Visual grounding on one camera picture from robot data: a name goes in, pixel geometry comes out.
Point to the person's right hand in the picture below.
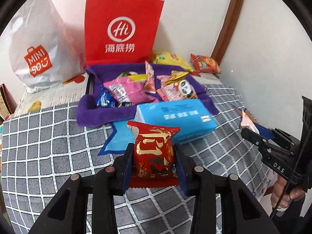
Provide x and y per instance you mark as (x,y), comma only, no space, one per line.
(280,192)

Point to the small yellow snack packet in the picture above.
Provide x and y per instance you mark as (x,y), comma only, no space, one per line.
(139,77)

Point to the white plastic shopping bag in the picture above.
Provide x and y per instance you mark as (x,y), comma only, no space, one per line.
(48,29)

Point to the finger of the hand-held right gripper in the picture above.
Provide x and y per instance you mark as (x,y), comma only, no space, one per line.
(264,130)
(253,139)

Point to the purple towel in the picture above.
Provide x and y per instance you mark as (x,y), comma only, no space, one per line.
(92,114)

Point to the blue tissue pack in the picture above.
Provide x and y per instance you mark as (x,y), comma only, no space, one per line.
(175,117)

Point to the red gold snack packet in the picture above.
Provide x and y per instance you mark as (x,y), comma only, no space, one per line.
(152,151)

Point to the blue snack packet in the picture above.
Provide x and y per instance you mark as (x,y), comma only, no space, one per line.
(104,100)

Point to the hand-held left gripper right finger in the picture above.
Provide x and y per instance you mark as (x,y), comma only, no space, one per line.
(181,173)

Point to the magenta snack packet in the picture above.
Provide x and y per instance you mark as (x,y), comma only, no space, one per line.
(131,90)

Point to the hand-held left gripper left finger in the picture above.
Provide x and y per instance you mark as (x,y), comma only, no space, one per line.
(128,170)

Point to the pink white strawberry snack packet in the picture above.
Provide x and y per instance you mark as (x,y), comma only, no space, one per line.
(150,78)

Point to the pale pink snack packet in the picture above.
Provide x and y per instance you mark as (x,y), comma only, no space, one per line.
(247,121)

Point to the red paper bag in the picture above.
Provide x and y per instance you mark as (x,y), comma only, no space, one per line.
(121,12)

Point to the orange chips bag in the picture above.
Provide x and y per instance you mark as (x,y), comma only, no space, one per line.
(206,64)

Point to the grey checked blanket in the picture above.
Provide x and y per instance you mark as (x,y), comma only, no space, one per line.
(48,139)

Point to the brown wooden door frame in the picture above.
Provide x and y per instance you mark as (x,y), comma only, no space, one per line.
(231,17)

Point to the panda print snack packet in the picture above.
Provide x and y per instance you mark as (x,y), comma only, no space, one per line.
(180,91)

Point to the yellow chips bag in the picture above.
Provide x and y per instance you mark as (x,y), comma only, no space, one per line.
(170,58)

